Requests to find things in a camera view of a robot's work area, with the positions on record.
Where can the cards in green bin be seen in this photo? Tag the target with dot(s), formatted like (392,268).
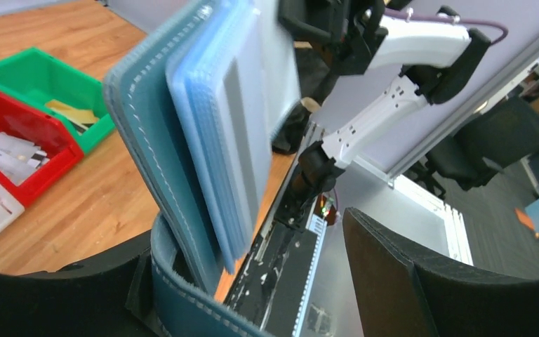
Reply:
(81,119)

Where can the red plastic bin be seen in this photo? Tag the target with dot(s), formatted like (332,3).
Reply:
(23,121)

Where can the white card in red bin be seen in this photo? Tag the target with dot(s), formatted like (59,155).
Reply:
(19,158)

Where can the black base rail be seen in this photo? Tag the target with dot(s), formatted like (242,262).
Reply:
(273,287)

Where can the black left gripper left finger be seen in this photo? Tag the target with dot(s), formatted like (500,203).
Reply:
(108,294)

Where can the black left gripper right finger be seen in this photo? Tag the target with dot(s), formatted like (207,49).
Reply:
(403,288)

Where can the green plastic bin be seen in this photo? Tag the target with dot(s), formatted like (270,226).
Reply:
(35,77)

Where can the black floral blanket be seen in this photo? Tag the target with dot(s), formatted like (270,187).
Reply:
(316,83)

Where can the black office chair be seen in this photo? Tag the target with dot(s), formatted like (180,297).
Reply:
(481,148)

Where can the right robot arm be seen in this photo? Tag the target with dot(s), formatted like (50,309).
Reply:
(437,56)

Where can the blue card holder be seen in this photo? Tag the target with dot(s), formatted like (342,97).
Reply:
(198,103)

